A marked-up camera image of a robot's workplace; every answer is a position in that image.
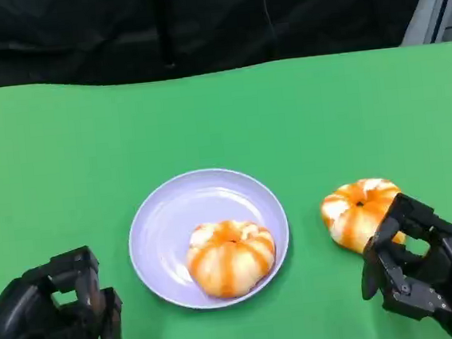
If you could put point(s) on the green table cloth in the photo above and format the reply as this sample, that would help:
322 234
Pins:
245 115

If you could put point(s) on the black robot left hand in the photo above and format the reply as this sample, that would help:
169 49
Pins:
24 317

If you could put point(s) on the black backdrop curtain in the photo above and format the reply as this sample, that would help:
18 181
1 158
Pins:
76 31

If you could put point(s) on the lilac plate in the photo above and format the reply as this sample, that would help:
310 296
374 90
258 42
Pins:
163 223

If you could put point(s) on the orange white toy bread roll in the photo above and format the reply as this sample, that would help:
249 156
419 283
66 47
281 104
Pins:
231 261
346 214

